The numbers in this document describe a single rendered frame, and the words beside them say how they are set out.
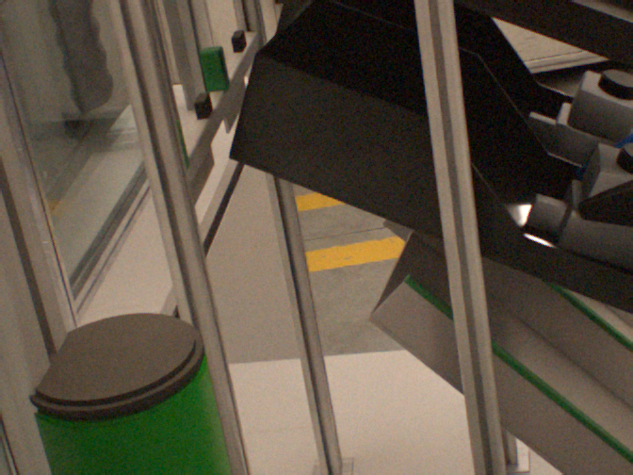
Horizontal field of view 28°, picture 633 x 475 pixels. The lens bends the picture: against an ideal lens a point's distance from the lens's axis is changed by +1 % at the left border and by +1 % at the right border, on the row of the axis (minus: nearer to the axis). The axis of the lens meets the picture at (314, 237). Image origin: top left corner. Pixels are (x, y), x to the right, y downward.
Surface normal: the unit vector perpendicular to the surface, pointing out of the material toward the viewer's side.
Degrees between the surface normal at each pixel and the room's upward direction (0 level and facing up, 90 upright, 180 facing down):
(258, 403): 0
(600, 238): 93
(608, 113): 90
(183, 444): 90
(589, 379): 45
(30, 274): 90
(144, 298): 0
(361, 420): 0
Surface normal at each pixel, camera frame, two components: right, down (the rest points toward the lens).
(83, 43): 0.78, 0.40
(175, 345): -0.15, -0.90
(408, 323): -0.28, 0.44
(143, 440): 0.37, 0.33
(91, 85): 0.69, -0.11
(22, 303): 0.98, -0.10
